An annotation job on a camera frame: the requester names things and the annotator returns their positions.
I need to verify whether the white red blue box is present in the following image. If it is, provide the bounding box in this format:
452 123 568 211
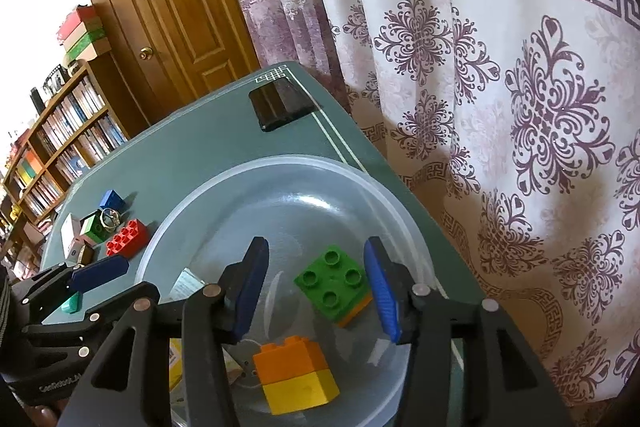
61 213 84 260

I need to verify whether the black thermos bottle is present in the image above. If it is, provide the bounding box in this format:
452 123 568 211
29 88 46 115

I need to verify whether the teal plastic case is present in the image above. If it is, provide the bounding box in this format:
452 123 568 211
60 291 82 314

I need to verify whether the orange yellow toy brick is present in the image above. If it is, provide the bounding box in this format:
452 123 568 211
253 336 340 415

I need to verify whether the picture frame on shelf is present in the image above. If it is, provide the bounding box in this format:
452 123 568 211
42 64 70 96

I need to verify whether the pink green toy brick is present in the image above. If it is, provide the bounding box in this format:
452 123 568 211
80 210 112 245

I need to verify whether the yellow medicine box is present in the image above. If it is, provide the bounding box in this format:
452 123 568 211
168 338 183 391

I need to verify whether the blue toy brick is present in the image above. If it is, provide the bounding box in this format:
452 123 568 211
99 190 126 212

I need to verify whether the brown gold cosmetic tube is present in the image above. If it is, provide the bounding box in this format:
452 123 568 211
65 242 96 265

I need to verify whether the green orange toy brick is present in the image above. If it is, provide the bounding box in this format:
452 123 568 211
294 246 373 327

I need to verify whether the wooden bookshelf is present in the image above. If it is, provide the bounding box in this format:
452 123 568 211
1 53 148 265

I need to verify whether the white green medicine box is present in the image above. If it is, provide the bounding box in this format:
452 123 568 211
168 268 206 301

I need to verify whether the clear plastic bowl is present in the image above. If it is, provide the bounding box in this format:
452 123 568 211
136 155 436 426

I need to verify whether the black smartphone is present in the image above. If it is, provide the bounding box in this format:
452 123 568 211
248 77 314 132

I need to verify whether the stack of boxes on shelf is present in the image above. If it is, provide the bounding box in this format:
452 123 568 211
56 5 112 68

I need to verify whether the red toy brick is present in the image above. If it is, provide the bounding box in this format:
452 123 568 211
106 219 150 260

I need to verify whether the gold metal keychain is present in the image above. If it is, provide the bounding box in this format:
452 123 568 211
99 208 122 233

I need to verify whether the white purple patterned curtain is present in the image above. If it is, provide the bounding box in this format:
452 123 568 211
241 0 639 407

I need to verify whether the green table mat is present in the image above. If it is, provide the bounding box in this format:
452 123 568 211
61 63 480 308

